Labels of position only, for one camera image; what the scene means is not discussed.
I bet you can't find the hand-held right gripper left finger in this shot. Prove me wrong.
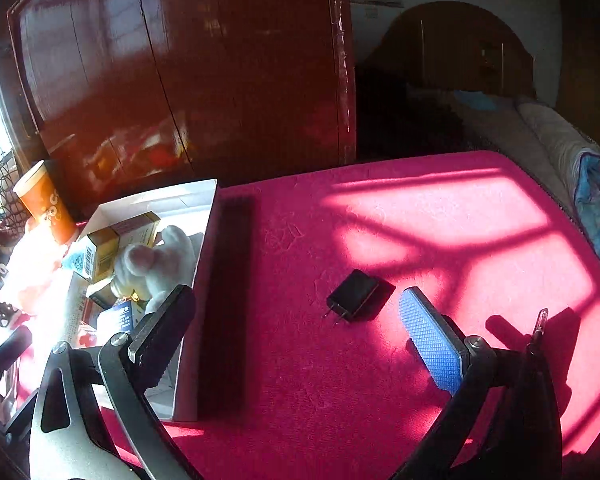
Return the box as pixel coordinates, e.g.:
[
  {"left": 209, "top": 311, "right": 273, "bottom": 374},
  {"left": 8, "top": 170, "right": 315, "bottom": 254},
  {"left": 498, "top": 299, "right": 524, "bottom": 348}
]
[{"left": 29, "top": 284, "right": 206, "bottom": 480}]

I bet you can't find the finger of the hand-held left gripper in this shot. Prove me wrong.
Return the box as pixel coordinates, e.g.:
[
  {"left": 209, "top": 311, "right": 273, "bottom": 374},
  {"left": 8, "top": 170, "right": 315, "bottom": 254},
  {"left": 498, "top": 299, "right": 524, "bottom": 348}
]
[{"left": 0, "top": 327, "right": 33, "bottom": 381}]

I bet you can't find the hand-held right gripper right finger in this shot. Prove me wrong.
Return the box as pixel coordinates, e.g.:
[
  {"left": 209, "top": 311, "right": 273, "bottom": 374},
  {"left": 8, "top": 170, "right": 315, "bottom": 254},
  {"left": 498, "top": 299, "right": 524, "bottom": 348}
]
[{"left": 390, "top": 286, "right": 566, "bottom": 480}]

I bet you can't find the white plush toy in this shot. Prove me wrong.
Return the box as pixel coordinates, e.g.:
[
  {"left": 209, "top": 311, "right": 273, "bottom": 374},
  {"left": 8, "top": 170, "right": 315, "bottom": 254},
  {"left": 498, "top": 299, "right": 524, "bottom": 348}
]
[{"left": 111, "top": 225, "right": 206, "bottom": 316}]

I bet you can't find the pink plush toy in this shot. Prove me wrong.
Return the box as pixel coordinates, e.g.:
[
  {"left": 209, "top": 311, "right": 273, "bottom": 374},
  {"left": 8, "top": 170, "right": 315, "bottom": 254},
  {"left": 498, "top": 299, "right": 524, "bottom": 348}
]
[{"left": 124, "top": 245, "right": 156, "bottom": 276}]

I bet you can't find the black charger plug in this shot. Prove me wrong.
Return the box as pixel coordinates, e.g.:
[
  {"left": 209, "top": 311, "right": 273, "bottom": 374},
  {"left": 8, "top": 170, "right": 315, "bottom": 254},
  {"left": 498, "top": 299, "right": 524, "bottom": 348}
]
[{"left": 325, "top": 269, "right": 379, "bottom": 325}]

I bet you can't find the blue white orange medicine box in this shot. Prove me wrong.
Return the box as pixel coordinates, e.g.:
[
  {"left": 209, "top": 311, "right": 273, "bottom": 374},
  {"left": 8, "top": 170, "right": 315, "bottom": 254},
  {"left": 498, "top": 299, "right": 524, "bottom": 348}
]
[{"left": 82, "top": 227, "right": 123, "bottom": 281}]

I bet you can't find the white red label medicine box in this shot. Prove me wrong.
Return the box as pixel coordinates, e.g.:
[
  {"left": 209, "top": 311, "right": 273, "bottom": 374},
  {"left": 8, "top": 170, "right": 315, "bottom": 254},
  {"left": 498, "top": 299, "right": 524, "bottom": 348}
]
[{"left": 111, "top": 211, "right": 162, "bottom": 248}]

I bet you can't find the white cardboard box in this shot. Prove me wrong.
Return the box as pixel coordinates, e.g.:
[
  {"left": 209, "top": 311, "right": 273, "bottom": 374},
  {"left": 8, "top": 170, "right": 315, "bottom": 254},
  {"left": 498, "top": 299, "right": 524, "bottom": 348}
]
[{"left": 62, "top": 178, "right": 220, "bottom": 423}]

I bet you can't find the large blue white medicine box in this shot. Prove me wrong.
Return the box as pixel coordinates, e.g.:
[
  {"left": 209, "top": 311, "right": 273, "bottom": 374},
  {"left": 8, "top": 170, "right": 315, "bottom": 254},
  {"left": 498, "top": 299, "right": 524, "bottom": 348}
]
[{"left": 99, "top": 304, "right": 137, "bottom": 335}]

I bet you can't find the pink plastic bag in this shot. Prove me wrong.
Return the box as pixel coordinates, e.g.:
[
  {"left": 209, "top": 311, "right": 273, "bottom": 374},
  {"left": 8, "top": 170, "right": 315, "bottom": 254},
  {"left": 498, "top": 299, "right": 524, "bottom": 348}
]
[{"left": 0, "top": 220, "right": 81, "bottom": 321}]

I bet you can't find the small red white medicine box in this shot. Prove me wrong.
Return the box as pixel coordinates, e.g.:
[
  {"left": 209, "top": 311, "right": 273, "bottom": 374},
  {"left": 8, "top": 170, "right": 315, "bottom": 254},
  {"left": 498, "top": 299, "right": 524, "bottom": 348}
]
[{"left": 77, "top": 320, "right": 99, "bottom": 347}]

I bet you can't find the red tablecloth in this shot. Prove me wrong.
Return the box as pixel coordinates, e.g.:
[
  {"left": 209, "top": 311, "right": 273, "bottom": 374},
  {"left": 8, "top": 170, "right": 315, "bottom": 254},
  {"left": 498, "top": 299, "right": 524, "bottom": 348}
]
[{"left": 10, "top": 150, "right": 600, "bottom": 480}]

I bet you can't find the orange paper cup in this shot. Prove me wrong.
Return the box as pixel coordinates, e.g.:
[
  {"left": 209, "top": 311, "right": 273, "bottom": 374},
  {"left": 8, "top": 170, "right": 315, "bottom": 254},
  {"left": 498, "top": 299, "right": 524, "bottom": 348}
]
[{"left": 12, "top": 160, "right": 78, "bottom": 245}]

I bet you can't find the red brown wooden cabinet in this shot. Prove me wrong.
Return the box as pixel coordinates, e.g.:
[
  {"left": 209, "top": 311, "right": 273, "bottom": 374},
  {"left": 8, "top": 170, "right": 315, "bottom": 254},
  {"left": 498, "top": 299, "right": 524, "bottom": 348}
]
[{"left": 0, "top": 0, "right": 358, "bottom": 211}]

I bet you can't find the beige quilt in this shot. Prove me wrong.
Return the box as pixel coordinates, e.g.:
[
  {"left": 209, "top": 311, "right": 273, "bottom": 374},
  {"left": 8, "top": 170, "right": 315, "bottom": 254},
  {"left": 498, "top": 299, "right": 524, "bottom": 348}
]
[{"left": 515, "top": 97, "right": 600, "bottom": 201}]

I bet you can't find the light blue cloth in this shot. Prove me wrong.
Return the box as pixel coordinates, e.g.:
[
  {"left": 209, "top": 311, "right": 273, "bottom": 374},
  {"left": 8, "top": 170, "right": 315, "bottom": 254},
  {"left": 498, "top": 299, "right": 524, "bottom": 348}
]
[{"left": 450, "top": 89, "right": 501, "bottom": 111}]

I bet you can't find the wooden bed headboard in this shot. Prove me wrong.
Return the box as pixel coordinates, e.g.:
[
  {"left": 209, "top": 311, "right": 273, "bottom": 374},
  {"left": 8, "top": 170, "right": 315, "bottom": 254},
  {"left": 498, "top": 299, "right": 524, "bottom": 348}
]
[{"left": 370, "top": 1, "right": 537, "bottom": 101}]

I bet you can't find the brown wooden door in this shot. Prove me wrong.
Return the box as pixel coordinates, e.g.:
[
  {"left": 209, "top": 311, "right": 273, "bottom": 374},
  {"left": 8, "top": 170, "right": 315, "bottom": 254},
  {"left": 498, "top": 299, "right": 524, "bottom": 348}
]
[{"left": 555, "top": 0, "right": 600, "bottom": 146}]

